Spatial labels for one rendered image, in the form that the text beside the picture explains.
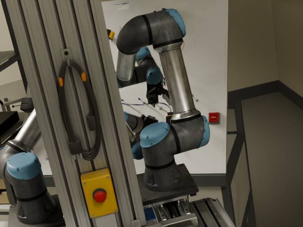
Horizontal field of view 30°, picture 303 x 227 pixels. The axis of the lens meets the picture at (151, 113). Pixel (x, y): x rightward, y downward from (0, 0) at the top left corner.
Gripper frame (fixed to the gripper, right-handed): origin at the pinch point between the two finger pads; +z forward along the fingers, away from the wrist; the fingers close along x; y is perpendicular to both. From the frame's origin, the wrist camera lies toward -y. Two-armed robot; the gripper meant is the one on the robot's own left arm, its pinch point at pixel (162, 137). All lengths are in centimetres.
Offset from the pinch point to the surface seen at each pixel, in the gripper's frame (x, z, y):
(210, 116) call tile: 0.1, 23.2, 18.6
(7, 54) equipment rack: 112, -23, -23
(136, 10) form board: 76, 12, 39
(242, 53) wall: 183, 266, 43
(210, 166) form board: -15.3, 25.7, -1.1
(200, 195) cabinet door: -15.4, 33.9, -18.3
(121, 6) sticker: 86, 9, 36
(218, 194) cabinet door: -21.6, 36.7, -12.4
